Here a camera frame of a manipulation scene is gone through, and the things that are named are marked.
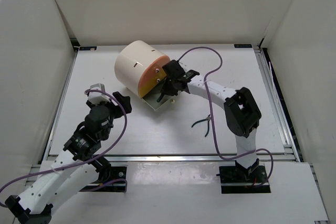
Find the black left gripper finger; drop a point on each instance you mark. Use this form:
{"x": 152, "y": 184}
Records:
{"x": 127, "y": 108}
{"x": 123, "y": 100}

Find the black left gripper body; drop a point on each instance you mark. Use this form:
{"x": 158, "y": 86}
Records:
{"x": 115, "y": 111}

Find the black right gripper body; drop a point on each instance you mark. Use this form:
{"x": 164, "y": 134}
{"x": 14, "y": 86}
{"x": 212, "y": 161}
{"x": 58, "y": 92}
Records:
{"x": 169, "y": 87}

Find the yellow drawer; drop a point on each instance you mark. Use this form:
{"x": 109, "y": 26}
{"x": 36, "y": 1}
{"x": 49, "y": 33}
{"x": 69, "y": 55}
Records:
{"x": 149, "y": 86}

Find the pink top drawer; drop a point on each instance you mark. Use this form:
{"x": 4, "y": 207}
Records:
{"x": 155, "y": 71}

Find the cream round drawer cabinet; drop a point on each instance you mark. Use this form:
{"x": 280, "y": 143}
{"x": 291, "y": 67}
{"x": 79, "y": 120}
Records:
{"x": 132, "y": 62}

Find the green handled pliers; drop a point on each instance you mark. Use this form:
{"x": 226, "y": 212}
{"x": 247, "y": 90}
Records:
{"x": 160, "y": 97}

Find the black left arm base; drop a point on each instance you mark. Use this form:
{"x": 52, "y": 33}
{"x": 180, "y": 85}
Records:
{"x": 113, "y": 180}

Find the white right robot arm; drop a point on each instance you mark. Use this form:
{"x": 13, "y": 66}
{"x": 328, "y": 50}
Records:
{"x": 241, "y": 110}

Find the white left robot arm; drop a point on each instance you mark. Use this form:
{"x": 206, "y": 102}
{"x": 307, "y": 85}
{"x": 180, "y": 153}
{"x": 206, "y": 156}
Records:
{"x": 77, "y": 165}

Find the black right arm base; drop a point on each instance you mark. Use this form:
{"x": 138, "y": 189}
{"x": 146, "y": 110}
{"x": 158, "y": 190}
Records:
{"x": 233, "y": 181}

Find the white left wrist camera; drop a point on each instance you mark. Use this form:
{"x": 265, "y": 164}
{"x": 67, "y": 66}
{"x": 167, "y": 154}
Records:
{"x": 95, "y": 98}

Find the aluminium frame rail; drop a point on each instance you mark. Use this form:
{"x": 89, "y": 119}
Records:
{"x": 288, "y": 156}

